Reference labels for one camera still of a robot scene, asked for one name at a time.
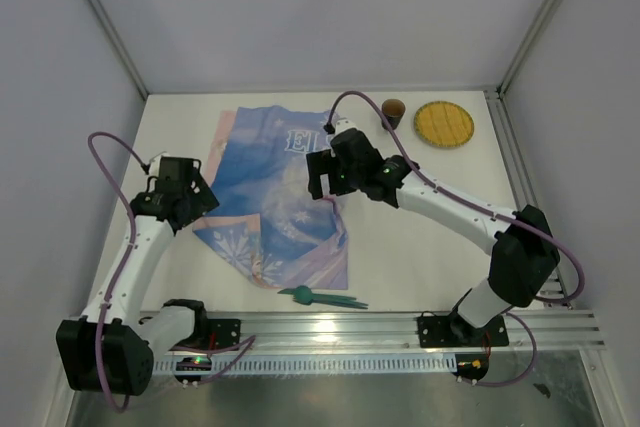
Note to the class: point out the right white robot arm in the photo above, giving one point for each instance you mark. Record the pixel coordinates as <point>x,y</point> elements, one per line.
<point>519,244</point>

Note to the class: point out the teal plastic knife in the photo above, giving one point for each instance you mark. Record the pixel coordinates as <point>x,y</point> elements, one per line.
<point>287,291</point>

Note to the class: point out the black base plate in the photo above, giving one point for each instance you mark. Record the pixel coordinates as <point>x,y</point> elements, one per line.
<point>435,332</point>
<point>213,334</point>

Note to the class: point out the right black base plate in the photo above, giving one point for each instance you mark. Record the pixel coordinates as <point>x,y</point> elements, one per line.
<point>435,332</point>

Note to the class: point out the yellow woven round plate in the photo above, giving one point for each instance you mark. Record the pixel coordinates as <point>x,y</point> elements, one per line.
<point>443,124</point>

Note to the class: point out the teal plastic spoon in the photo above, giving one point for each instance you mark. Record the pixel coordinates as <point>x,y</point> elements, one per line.
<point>306,296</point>

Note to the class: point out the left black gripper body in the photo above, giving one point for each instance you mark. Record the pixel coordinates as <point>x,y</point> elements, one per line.
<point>200,202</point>

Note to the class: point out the white slotted cable duct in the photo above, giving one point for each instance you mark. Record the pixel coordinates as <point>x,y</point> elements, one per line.
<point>306,364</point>

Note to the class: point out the right aluminium side rail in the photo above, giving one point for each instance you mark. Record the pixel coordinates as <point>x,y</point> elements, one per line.
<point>553,292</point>

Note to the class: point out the dark teal plastic fork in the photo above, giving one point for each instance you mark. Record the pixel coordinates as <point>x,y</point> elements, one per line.
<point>355,303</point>

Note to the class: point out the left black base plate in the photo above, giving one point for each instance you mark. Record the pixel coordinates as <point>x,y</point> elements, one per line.
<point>213,334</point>

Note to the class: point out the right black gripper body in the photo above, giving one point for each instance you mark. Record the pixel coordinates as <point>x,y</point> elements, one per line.
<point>361,176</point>

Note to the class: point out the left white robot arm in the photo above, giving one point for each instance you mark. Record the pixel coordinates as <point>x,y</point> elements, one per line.
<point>107,346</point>

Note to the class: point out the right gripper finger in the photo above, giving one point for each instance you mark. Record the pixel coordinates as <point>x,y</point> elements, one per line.
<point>319,164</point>
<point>343,181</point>

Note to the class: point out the brown paper cup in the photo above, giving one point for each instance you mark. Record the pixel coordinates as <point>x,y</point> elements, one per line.
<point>393,111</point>

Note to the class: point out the aluminium front rail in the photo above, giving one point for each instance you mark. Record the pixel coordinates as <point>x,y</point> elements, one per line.
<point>553,329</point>

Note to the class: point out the blue pink Elsa cloth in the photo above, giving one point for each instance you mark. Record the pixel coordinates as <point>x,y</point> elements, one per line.
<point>267,226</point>

